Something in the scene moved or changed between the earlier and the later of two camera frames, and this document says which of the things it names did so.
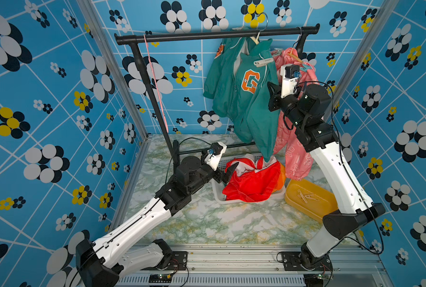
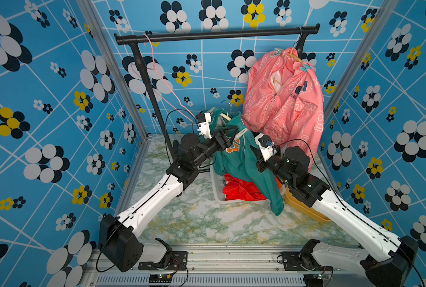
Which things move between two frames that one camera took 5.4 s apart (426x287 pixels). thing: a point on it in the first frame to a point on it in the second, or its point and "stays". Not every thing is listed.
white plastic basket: (218, 187) stays
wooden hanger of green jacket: (256, 39) to (225, 116)
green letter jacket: (237, 85) to (240, 159)
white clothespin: (258, 63) to (240, 134)
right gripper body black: (279, 104) to (276, 165)
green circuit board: (160, 278) stays
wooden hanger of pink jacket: (291, 53) stays
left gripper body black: (217, 174) to (224, 144)
